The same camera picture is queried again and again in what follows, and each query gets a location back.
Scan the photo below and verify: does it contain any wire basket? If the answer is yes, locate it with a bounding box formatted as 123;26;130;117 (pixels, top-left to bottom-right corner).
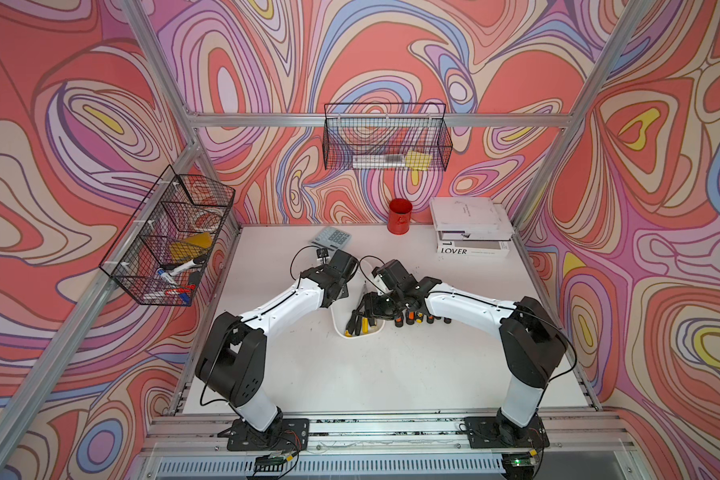
99;166;236;307
322;100;453;171

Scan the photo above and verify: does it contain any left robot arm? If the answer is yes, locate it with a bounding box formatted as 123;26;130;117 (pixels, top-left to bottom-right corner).
195;250;359;432

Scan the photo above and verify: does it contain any yellow sponge in back basket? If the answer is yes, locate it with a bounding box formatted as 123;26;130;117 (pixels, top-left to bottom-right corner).
404;150;433;171

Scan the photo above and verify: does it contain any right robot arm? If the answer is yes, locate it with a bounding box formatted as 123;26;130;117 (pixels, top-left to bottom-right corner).
372;260;575;442

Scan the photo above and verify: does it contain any white marker pen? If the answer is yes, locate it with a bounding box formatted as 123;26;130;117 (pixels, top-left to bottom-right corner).
156;257;206;285

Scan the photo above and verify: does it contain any white plastic storage box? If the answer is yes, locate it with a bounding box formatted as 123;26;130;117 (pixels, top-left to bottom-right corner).
329;280;384;340

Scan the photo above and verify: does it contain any top white book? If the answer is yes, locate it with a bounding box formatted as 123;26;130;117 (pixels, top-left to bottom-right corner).
430;197;514;237

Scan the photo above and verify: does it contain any left wire basket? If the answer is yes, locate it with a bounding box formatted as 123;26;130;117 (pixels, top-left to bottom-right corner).
99;166;236;307

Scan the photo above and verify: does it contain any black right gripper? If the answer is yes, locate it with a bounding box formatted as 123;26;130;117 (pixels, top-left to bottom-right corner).
354;289;405;320

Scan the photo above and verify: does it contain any back wire basket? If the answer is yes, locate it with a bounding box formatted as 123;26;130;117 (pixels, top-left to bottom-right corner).
322;100;453;171

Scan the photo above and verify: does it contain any yellow item in left basket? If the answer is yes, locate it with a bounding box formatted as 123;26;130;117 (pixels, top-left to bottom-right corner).
169;232;213;262

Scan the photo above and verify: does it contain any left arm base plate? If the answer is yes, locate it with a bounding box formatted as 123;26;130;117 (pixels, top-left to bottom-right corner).
217;418;310;452

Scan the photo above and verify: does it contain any bottom white LOVER book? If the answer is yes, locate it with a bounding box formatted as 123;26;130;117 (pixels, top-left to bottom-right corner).
437;241;510;258

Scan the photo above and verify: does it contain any middle white torn book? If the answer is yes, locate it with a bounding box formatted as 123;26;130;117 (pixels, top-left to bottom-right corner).
437;231;511;244

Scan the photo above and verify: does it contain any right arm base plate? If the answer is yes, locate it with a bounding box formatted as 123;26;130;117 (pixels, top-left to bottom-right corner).
460;414;550;451

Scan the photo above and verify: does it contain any grey calculator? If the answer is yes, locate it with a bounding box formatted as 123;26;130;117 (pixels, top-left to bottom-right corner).
311;227;352;251

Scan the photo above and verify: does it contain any red metal cup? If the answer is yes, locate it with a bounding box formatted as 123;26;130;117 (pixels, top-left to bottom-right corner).
387;198;413;235

